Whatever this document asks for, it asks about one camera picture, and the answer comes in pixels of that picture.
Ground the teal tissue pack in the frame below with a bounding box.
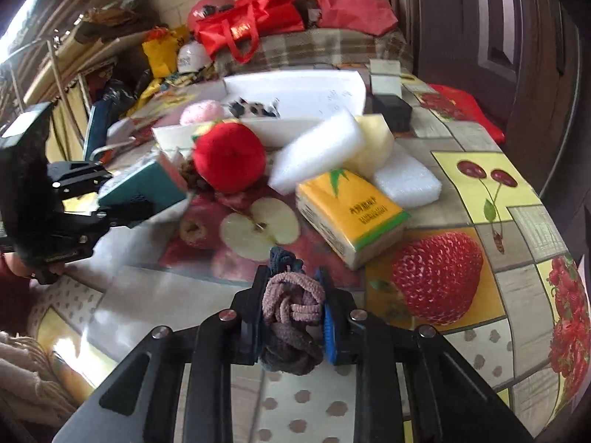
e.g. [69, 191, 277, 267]
[97, 150, 188, 228]

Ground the white foam slab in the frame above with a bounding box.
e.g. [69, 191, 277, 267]
[371, 143, 442, 210]

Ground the braided hair tie bundle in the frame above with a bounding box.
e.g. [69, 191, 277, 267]
[258, 245, 329, 376]

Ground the yellow shopping bag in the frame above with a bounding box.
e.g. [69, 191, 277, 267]
[142, 25, 189, 78]

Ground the dark red fabric bag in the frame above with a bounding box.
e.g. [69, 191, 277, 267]
[318, 0, 398, 37]

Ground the red tote bag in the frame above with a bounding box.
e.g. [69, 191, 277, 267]
[187, 0, 305, 63]

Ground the pale yellow sponge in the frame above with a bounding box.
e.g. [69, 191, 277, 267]
[344, 114, 394, 179]

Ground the leopard print cloth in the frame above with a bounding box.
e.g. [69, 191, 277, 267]
[226, 98, 280, 119]

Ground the small white open box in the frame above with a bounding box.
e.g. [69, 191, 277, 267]
[369, 59, 402, 98]

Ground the metal shelf rack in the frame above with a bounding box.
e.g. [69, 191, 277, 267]
[1, 33, 100, 161]

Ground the white cardboard box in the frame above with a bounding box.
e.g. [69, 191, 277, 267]
[151, 69, 366, 150]

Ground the dark wooden door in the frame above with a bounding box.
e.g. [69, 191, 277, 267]
[391, 0, 583, 194]

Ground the plaid covered cabinet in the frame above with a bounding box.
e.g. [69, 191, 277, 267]
[214, 28, 414, 77]

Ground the yellow tissue pack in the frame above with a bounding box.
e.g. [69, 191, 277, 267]
[295, 168, 410, 270]

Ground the red plush apple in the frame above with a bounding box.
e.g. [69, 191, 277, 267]
[192, 122, 266, 194]

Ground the person's left hand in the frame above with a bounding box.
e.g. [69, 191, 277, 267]
[0, 250, 66, 333]

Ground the white foam block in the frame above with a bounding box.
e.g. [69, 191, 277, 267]
[267, 110, 366, 195]

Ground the small black box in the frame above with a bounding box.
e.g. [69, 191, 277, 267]
[372, 95, 413, 133]

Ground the red helmet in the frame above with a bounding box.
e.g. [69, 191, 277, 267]
[186, 0, 235, 32]

